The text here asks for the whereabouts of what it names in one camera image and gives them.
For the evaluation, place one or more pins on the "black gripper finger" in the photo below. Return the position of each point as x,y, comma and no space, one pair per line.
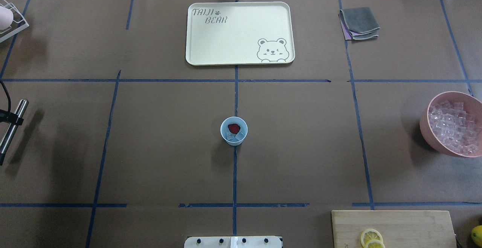
9,117

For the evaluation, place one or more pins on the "steel muddler black tip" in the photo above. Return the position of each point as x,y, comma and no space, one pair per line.
11,130

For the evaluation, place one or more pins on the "clear ice cube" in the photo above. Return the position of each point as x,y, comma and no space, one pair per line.
239,136
230,137

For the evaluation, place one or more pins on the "red strawberry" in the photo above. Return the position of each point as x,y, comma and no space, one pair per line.
234,128

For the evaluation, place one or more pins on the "pink cup on rack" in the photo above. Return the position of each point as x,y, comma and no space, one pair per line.
6,18

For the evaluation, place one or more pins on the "light blue plastic cup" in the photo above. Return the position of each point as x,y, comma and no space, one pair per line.
224,128

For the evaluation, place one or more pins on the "pink bowl of ice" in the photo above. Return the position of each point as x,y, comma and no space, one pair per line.
451,124

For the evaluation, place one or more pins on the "cream bear serving tray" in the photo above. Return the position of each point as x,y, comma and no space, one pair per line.
239,33

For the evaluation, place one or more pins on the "folded grey cloth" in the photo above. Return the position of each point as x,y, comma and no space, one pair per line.
359,24

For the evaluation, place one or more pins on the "lemon slices row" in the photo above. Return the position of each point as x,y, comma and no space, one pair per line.
371,238

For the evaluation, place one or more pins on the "wooden cutting board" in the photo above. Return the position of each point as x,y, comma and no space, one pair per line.
398,228

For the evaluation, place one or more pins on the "whole yellow lemon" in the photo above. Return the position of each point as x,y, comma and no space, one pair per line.
476,236

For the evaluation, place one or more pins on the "white wire cup rack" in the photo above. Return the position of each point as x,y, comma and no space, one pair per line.
19,22

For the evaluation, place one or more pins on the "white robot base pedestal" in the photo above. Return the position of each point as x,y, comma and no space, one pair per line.
234,242

